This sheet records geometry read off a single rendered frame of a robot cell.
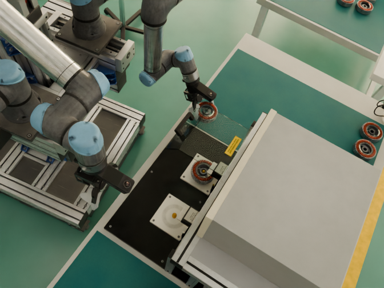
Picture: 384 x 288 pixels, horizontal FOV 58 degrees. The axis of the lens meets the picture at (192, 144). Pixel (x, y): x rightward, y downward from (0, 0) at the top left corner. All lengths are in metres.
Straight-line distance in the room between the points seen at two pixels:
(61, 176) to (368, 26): 2.19
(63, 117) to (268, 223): 0.60
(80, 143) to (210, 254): 0.56
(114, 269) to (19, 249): 1.01
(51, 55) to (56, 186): 1.37
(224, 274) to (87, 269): 0.60
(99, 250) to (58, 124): 0.75
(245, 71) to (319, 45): 1.62
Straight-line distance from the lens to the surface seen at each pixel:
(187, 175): 1.58
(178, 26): 3.30
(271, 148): 1.09
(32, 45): 0.97
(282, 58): 2.17
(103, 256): 1.51
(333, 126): 1.99
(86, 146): 0.83
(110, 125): 2.38
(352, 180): 1.16
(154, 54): 1.44
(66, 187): 2.22
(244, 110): 1.85
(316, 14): 2.56
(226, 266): 1.15
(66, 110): 0.91
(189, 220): 1.36
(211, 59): 3.07
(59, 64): 0.95
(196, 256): 1.14
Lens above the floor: 2.22
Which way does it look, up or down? 61 degrees down
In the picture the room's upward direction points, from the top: 13 degrees clockwise
